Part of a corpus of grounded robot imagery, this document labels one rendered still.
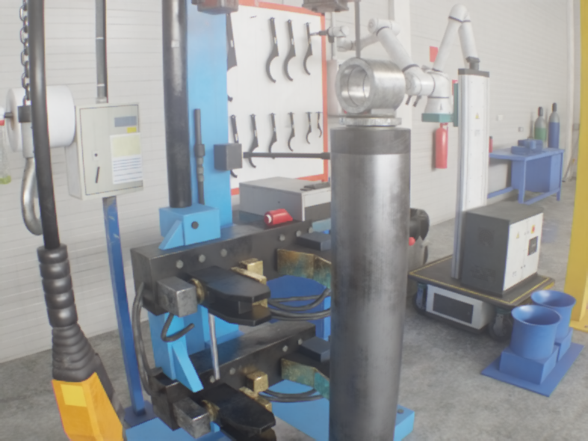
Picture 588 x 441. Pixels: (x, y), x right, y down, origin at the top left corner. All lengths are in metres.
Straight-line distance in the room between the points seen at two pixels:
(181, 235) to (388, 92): 0.84
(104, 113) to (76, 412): 1.57
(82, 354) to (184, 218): 1.00
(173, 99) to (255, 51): 2.39
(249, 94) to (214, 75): 2.11
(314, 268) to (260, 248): 0.21
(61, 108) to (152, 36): 1.68
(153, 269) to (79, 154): 0.72
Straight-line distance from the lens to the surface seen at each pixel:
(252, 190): 2.18
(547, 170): 8.23
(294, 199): 1.99
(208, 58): 1.92
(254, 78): 4.07
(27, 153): 0.82
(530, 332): 2.93
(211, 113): 1.92
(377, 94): 1.24
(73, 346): 0.74
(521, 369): 3.04
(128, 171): 2.22
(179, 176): 1.78
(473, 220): 3.33
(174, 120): 1.76
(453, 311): 3.49
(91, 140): 2.14
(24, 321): 3.48
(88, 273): 3.53
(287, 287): 3.38
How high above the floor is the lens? 1.54
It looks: 13 degrees down
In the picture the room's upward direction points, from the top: 1 degrees counter-clockwise
